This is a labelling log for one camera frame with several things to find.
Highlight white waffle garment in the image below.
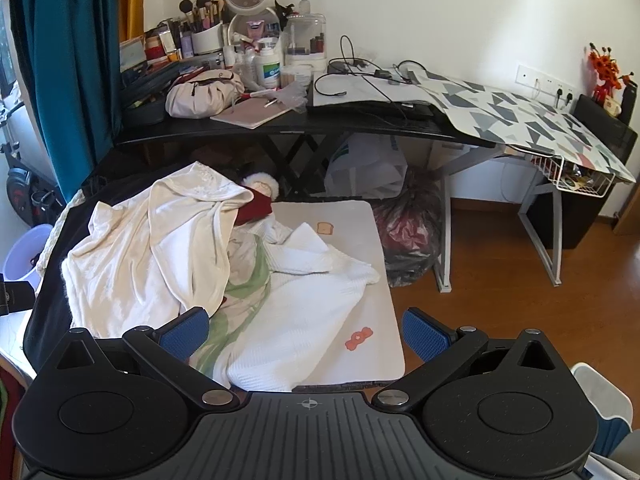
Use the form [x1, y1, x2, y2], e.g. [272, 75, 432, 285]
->
[227, 220, 381, 392]

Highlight geometric patterned mat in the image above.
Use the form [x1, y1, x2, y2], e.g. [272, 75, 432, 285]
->
[410, 69, 638, 183]

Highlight white metal desk frame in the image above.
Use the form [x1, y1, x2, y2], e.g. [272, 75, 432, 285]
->
[432, 145, 566, 293]

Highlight dark plastic bag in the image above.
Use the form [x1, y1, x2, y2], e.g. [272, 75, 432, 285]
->
[372, 167, 446, 288]

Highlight teal curtain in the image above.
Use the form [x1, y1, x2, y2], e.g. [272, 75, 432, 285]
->
[7, 0, 131, 206]

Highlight small black box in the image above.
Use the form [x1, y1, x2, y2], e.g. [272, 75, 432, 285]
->
[0, 274, 38, 317]

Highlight clear plastic bag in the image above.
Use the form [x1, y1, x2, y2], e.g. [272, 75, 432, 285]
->
[272, 82, 307, 112]

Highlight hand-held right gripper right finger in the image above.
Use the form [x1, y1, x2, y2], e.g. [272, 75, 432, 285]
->
[371, 308, 572, 409]

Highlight black cable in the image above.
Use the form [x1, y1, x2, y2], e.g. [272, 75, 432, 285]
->
[392, 60, 441, 86]
[314, 35, 381, 98]

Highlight cream garment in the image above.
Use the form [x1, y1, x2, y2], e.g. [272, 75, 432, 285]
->
[61, 161, 256, 341]

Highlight white mat toast print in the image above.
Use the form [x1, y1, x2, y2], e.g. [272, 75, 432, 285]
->
[270, 200, 407, 393]

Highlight bunch of makeup brushes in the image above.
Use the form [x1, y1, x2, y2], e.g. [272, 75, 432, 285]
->
[177, 0, 226, 33]

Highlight white lotion bottle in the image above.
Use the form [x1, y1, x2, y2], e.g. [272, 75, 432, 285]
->
[252, 39, 281, 90]

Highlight white wire basket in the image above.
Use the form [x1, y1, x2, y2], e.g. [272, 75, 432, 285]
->
[530, 154, 616, 196]

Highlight light cardboard box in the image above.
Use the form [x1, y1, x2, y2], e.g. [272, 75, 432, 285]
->
[119, 37, 149, 73]

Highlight green patterned cloth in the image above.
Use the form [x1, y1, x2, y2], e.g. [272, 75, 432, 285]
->
[190, 235, 273, 381]

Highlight cluster of cosmetic bottles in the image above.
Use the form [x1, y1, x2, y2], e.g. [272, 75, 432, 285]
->
[144, 17, 196, 63]

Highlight red hat white fur trim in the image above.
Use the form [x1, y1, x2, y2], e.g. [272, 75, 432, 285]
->
[234, 171, 280, 226]

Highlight black storage case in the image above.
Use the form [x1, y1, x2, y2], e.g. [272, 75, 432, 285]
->
[120, 60, 211, 127]

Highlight beige bag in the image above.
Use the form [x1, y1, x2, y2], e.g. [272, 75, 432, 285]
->
[165, 69, 246, 120]

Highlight lavender bucket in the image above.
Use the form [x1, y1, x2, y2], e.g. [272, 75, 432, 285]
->
[0, 223, 53, 291]

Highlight white plastic bag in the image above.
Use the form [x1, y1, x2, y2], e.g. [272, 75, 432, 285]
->
[324, 135, 408, 198]

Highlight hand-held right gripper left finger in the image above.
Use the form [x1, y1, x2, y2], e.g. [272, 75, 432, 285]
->
[37, 307, 241, 411]

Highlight black exercise machine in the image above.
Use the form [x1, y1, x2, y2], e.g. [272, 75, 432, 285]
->
[0, 95, 68, 228]

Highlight orange artificial flowers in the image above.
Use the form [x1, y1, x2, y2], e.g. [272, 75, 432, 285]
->
[586, 42, 633, 103]

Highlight pink notebook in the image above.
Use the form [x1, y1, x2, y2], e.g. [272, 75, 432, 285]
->
[210, 96, 293, 130]

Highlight white blue bin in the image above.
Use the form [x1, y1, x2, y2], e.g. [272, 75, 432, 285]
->
[570, 362, 635, 461]

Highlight black blanket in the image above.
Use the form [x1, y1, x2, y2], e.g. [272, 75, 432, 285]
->
[22, 157, 251, 376]

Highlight white brush holder cup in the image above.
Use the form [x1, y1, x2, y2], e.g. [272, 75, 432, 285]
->
[191, 22, 223, 56]

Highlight black desk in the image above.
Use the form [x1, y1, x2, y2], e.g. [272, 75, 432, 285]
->
[114, 60, 508, 198]

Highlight black cabinet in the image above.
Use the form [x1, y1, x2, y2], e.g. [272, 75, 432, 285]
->
[530, 94, 640, 251]

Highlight clear acrylic cosmetic organizer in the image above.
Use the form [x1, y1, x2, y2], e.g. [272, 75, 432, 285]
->
[282, 12, 328, 66]

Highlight clear cotton swab box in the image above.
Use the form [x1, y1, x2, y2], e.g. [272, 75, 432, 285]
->
[280, 64, 313, 90]

